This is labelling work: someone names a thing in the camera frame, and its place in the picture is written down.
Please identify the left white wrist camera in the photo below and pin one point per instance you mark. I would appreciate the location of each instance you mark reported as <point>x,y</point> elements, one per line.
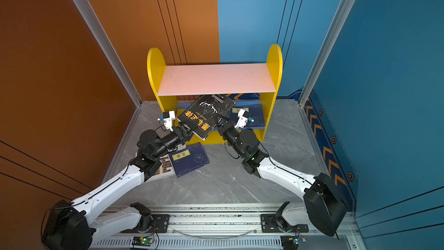
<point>167,120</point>

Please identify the yellow pink blue bookshelf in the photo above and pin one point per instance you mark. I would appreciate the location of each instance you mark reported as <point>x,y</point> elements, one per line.
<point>169,82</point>

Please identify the left green circuit board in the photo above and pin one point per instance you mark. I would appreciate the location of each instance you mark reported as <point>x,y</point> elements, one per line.
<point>140,242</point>

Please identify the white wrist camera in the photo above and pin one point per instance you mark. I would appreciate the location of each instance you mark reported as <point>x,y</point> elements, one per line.
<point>167,120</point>
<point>244,118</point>

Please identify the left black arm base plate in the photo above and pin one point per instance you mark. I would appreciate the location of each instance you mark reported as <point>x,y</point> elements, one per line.
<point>157,223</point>

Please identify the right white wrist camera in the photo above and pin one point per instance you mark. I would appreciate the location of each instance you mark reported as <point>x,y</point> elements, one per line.
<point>244,118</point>

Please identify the white brown patterned booklet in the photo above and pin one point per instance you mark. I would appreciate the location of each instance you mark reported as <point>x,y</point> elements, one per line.
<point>165,170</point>

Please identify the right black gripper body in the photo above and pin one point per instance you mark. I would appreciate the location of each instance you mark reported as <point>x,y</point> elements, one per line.
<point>232,136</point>

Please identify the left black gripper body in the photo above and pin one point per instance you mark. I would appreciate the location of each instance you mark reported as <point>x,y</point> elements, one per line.
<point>181,140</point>

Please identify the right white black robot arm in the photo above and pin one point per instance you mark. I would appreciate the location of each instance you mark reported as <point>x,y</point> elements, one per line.
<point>324,205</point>

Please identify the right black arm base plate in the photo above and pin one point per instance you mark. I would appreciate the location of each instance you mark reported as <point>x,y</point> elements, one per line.
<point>269,224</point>

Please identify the right small circuit board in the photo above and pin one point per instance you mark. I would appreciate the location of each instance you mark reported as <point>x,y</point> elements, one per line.
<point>291,242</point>

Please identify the dark book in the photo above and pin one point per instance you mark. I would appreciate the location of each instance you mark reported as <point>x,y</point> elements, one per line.
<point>205,109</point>

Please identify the navy book yellow label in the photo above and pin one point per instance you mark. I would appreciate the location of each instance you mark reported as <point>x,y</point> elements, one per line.
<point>188,159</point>
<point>256,113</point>

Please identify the aluminium rail frame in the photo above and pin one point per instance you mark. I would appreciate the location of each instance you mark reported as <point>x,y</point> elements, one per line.
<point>230,227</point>

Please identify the navy book bottom yellow label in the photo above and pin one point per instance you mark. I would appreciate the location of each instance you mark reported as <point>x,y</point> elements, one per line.
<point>188,159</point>

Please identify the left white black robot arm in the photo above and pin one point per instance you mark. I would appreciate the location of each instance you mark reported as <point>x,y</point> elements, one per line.
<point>77,225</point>

